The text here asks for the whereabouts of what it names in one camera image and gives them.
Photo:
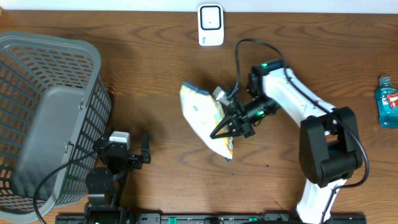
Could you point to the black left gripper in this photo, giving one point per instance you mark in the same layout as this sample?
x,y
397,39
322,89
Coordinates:
x,y
135,161

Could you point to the grey plastic shopping basket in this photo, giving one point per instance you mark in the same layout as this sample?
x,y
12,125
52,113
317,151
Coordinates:
x,y
54,106

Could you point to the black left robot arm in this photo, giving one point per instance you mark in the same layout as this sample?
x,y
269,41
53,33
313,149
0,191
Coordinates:
x,y
106,184

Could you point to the yellow white snack bag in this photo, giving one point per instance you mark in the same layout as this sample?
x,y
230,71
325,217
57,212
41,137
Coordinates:
x,y
203,113

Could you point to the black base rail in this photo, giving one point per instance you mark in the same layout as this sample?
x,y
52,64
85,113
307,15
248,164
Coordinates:
x,y
155,218

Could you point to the blue mouthwash bottle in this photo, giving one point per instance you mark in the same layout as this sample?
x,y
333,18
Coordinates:
x,y
387,117

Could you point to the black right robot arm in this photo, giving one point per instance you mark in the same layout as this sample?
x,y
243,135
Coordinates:
x,y
331,155

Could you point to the red snack bar wrapper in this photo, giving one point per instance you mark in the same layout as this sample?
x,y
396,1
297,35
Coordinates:
x,y
392,100

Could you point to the white barcode scanner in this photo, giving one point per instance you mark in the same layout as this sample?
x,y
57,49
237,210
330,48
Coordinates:
x,y
210,25

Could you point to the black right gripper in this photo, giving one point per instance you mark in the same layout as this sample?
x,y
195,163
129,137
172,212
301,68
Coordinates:
x,y
241,121

